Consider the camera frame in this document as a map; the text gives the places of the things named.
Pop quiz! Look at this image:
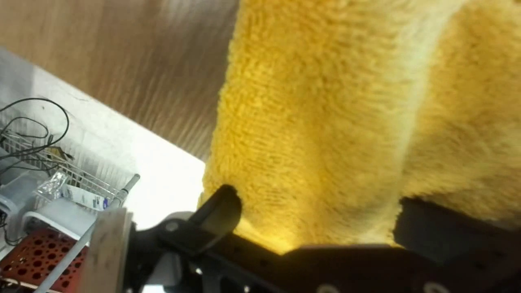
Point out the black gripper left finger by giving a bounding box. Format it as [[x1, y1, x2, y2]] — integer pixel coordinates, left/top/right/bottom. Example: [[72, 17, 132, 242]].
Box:
[[76, 183, 245, 293]]

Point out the yellow towel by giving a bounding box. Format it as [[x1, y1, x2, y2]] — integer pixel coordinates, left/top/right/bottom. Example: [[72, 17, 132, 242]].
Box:
[[201, 0, 521, 257]]

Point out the white wire basket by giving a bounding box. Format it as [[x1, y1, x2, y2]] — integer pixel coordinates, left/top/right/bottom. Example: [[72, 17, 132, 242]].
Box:
[[0, 131, 137, 208]]

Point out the white tube package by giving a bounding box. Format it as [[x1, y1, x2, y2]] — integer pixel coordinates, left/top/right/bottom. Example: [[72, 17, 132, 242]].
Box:
[[35, 170, 113, 213]]

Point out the red perforated crate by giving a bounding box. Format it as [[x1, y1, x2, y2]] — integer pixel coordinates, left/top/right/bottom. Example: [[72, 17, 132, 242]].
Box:
[[0, 226, 92, 293]]

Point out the black floor cable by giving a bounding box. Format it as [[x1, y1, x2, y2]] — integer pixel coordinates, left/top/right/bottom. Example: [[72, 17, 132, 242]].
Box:
[[0, 96, 72, 159]]

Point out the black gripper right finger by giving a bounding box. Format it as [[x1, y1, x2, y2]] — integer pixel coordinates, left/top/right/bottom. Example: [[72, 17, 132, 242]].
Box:
[[393, 195, 521, 293]]

